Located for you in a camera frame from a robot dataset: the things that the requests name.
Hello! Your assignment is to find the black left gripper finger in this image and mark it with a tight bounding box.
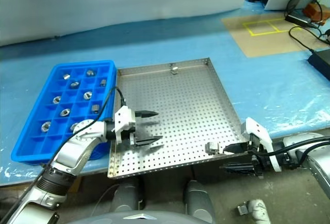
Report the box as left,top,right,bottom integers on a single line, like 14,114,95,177
134,135,163,147
135,110,159,118

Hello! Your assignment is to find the blue compartment tray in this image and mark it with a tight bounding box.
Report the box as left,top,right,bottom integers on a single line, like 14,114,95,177
10,59,118,163

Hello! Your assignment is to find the grey curved body shell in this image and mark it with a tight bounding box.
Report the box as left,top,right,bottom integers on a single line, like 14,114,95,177
67,210,202,224

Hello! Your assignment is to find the black power adapter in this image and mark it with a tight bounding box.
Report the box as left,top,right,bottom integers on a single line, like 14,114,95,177
285,14,312,26

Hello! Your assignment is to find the white rounded pipe piece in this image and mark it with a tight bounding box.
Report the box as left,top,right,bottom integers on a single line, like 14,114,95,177
247,199,271,224

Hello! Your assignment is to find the black flat box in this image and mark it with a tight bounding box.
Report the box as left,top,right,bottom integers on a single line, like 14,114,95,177
307,49,330,80

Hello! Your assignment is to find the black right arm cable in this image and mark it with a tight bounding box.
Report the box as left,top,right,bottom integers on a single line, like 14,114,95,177
254,136,330,168

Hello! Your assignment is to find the small grey metal clip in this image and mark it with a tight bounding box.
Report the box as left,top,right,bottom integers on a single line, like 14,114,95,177
236,203,249,216

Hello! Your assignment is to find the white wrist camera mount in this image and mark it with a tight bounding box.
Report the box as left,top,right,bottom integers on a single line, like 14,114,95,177
114,106,136,142
240,117,282,173

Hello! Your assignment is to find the dark grey rounded shape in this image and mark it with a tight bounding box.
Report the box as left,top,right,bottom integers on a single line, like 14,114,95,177
185,180,216,224
112,182,141,212

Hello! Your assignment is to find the blue table cover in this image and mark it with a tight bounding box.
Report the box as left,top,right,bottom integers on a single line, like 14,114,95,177
0,1,330,187

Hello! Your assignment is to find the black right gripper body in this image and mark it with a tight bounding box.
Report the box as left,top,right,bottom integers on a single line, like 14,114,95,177
247,133,274,178

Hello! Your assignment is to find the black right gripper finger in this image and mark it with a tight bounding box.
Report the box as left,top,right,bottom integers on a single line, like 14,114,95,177
223,143,250,156
219,163,256,175

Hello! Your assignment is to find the black power cable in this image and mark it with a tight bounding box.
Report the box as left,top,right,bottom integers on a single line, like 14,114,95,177
288,26,330,54

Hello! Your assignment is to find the orange-brown block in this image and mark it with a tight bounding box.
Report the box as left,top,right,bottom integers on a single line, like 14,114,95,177
303,2,322,19

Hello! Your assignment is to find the brown cardboard mat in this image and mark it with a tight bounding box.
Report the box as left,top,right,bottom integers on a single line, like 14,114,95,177
221,12,318,59

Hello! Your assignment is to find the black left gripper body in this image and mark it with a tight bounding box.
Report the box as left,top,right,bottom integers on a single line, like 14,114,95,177
120,110,138,146

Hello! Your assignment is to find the perforated steel tray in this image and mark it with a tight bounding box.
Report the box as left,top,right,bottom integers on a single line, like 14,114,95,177
107,57,245,180

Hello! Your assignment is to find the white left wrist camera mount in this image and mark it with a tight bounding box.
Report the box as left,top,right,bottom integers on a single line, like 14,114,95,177
114,106,136,142

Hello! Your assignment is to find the white backdrop sheet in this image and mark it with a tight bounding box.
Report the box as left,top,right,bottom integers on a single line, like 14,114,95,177
0,0,255,47

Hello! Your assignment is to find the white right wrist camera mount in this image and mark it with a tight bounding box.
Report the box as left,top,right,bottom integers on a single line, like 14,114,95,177
240,117,282,173

